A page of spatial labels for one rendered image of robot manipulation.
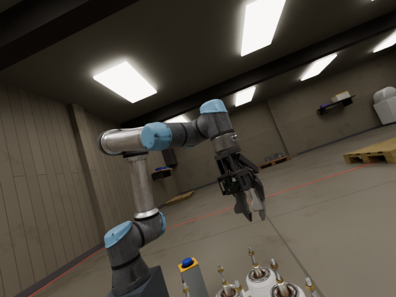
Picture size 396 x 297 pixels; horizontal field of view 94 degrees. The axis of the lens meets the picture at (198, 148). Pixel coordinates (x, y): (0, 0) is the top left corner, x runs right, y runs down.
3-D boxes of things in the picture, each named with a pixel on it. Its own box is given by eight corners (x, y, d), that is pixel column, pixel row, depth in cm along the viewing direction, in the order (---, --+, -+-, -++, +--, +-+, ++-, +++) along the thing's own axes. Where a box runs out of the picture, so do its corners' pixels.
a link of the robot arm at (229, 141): (220, 140, 60) (241, 130, 55) (225, 154, 59) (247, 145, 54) (205, 142, 54) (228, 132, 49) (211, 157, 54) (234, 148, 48)
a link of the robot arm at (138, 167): (129, 246, 86) (109, 131, 86) (155, 231, 98) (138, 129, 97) (144, 252, 78) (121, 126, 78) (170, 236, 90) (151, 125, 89)
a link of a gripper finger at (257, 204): (256, 227, 48) (238, 194, 50) (264, 218, 52) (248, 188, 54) (266, 225, 46) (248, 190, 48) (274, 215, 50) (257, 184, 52)
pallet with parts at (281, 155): (284, 159, 760) (281, 151, 765) (292, 159, 672) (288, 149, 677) (254, 170, 777) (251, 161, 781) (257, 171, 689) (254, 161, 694)
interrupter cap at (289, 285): (306, 291, 48) (304, 289, 48) (287, 310, 45) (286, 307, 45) (282, 280, 55) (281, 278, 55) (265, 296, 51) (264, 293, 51)
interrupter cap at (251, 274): (271, 267, 63) (270, 265, 63) (270, 282, 56) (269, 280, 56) (250, 269, 66) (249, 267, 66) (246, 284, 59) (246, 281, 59)
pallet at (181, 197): (175, 199, 698) (174, 196, 700) (196, 192, 687) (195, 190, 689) (164, 207, 575) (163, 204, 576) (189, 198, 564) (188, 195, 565)
